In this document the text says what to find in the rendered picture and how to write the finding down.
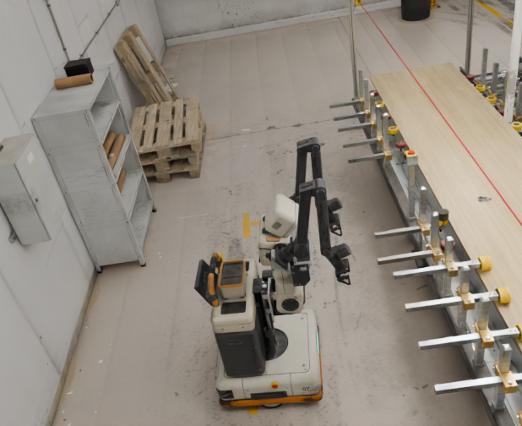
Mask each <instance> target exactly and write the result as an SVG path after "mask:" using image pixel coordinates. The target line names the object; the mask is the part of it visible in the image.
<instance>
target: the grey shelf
mask: <svg viewBox="0 0 522 426"><path fill-rule="evenodd" d="M92 76H93V79H94V83H91V84H87V85H77V86H72V87H67V88H61V89H57V88H56V86H55V85H54V86H53V88H52V90H51V91H50V92H49V94H48V95H47V97H46V99H45V100H44V101H43V102H42V104H41V105H40V107H39V108H38V110H37V111H36V113H35V115H34V116H33V117H32V118H31V120H32V122H33V124H34V126H35V130H36V132H37V133H38V136H39V138H40V140H41V143H42V145H43V147H44V150H45V152H46V154H47V157H48V159H49V161H50V163H51V165H52V169H53V171H54V172H55V174H56V177H57V180H58V182H59V184H60V186H61V189H62V191H63V193H64V196H65V198H66V200H67V202H68V205H69V208H70V210H71V211H72V213H73V217H74V219H75V221H76V223H77V225H78V227H79V230H80V232H81V235H82V237H83V239H84V242H85V244H86V246H87V249H88V250H89V252H90V256H91V258H92V260H93V262H94V264H95V268H96V269H97V273H98V274H100V273H102V271H103V270H102V269H101V268H100V266H102V265H112V264H118V263H123V262H129V261H135V260H139V262H140V264H141V267H144V266H146V262H145V261H144V256H143V249H144V239H145V236H146V234H147V231H148V226H149V223H150V215H151V211H152V212H153V213H154V212H156V211H157V209H156V208H155V203H154V201H153V198H152V195H151V192H150V188H149V185H148V183H147V180H146V177H145V175H144V169H143V168H142V165H141V162H140V159H139V154H138V152H137V149H136V146H135V143H134V141H133V136H132V134H131V131H130V128H129V126H128V121H127V118H126V115H125V112H124V110H123V107H122V103H121V100H120V97H119V94H118V92H117V87H116V85H115V82H114V79H113V76H112V73H111V69H110V67H107V68H98V69H94V72H93V74H92ZM108 76H109V78H108ZM109 79H110V80H109ZM110 81H111V83H110ZM114 87H115V88H114ZM115 91H116V92H115ZM113 92H114V93H113ZM115 97H116V98H115ZM119 110H120V111H119ZM120 113H121V114H120ZM87 115H88V116H87ZM121 115H122V116H121ZM85 117H86V118H85ZM86 119H87V121H86ZM124 119H125V120H124ZM122 120H123V121H122ZM123 123H124V124H123ZM88 124H89V125H88ZM124 125H125V127H124ZM125 128H126V129H125ZM126 130H127V132H126ZM111 131H113V132H115V133H116V134H117V136H118V135H119V134H124V135H125V137H126V139H125V141H124V144H123V146H122V149H121V151H120V154H119V156H118V158H117V161H116V164H115V166H114V167H113V170H111V166H110V164H109V161H108V159H107V158H108V157H107V156H106V153H105V150H104V147H103V143H104V140H105V139H106V137H107V135H108V133H109V132H111ZM128 131H129V132H128ZM127 133H128V134H127ZM132 142H133V143H132ZM130 143H131V144H130ZM131 146H132V147H131ZM132 148H133V149H132ZM97 149H98V150H97ZM98 151H99V152H98ZM135 151H136V152H135ZM99 153H100V154H99ZM133 153H134V154H133ZM135 153H136V154H135ZM100 156H101V157H100ZM134 156H135V157H134ZM135 158H136V160H135ZM103 159H104V160H103ZM101 160H102V161H101ZM136 161H137V162H136ZM102 162H103V164H102ZM137 163H138V165H137ZM103 165H104V166H103ZM138 166H139V167H138ZM104 167H105V168H104ZM140 167H141V168H140ZM105 169H106V170H105ZM121 169H123V170H125V171H126V175H125V178H124V182H123V186H122V191H121V193H120V191H119V189H118V186H117V180H118V177H119V174H120V171H121ZM107 170H108V171H107ZM106 174H107V175H106ZM109 174H110V175H109ZM142 179H143V180H142ZM143 181H144V182H143ZM144 186H145V187H144ZM146 186H147V187H146ZM111 187H112V188H111ZM145 189H146V190H145ZM112 190H113V191H112ZM146 191H147V193H146ZM148 191H149V192H148ZM113 192H114V193H113ZM114 194H115V195H114ZM147 194H148V195H147ZM115 196H116V198H115ZM148 196H149V198H148ZM116 199H117V200H116ZM149 199H150V200H149ZM117 203H118V204H117ZM152 209H153V210H152ZM81 223H82V225H83V226H82V225H81ZM141 261H142V262H141Z"/></svg>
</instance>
